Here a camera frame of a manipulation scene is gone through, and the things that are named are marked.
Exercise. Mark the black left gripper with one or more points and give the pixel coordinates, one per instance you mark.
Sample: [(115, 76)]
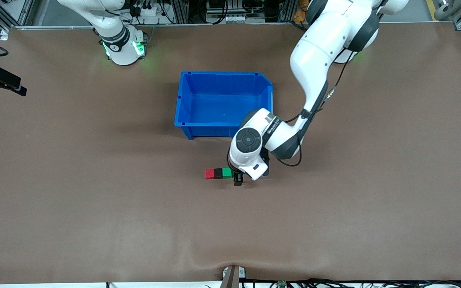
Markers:
[(237, 178)]

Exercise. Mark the small green cube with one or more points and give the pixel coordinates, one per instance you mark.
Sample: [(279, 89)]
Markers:
[(227, 172)]

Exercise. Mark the small black cube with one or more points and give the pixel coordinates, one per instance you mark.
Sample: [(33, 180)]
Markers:
[(218, 173)]

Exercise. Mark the small red cube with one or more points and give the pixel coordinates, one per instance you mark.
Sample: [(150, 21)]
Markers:
[(209, 174)]

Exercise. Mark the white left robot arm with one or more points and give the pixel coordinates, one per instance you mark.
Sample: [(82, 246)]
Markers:
[(322, 52)]

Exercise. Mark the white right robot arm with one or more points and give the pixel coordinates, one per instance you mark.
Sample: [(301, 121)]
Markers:
[(114, 40)]

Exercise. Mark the blue plastic storage bin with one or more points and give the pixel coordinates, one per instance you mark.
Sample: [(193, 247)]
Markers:
[(214, 104)]

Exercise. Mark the table cover mat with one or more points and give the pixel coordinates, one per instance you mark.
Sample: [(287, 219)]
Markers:
[(134, 220)]

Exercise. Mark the small green circuit board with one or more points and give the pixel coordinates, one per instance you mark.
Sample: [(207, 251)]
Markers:
[(282, 284)]

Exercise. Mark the white terminal block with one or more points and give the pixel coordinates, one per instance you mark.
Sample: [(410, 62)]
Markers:
[(242, 18)]

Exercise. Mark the white power strip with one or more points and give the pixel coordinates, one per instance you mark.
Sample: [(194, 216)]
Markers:
[(150, 12)]

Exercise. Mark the orange packaged goods pile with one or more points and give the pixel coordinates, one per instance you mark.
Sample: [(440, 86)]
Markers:
[(299, 16)]

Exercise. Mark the grey curved tube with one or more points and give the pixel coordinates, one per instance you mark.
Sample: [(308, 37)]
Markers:
[(440, 14)]

